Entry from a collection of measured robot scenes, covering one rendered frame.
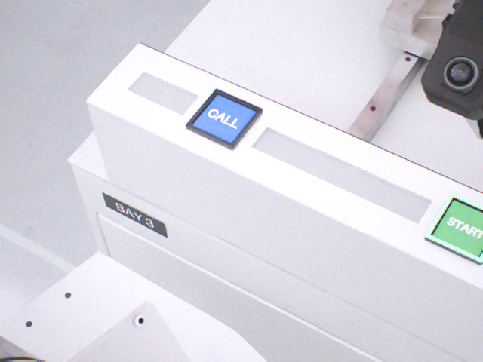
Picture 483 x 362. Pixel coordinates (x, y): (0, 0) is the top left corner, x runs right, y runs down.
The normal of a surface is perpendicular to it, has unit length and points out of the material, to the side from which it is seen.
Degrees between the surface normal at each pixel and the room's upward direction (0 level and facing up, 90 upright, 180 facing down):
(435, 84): 27
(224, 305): 90
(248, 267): 90
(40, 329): 0
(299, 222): 90
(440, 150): 0
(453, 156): 0
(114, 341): 46
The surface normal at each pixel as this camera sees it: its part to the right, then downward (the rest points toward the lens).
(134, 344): 0.44, 0.01
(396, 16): -0.53, 0.70
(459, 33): -0.28, -0.20
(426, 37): -0.06, -0.59
